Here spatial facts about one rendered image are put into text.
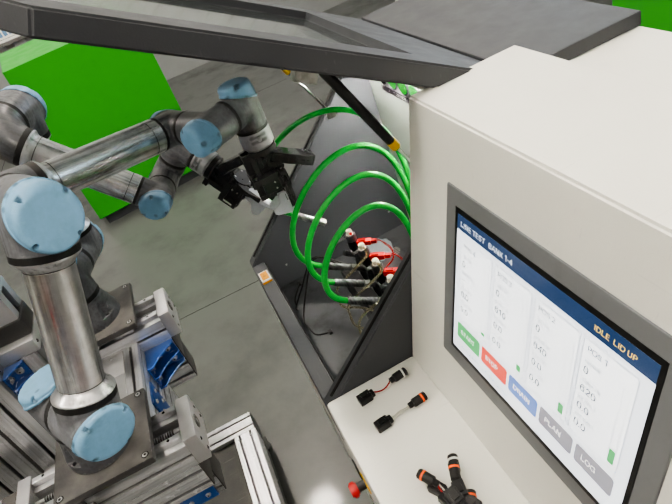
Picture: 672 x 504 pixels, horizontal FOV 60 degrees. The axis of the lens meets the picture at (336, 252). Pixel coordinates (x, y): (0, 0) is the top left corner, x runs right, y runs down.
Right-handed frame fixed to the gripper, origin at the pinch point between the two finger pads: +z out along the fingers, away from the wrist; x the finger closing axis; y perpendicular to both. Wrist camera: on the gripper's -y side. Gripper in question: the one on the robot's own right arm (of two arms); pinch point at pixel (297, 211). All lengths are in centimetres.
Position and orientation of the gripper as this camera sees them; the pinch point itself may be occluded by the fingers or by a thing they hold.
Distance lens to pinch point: 144.5
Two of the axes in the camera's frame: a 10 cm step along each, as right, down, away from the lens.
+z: 3.0, 7.6, 5.8
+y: -8.8, 4.6, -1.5
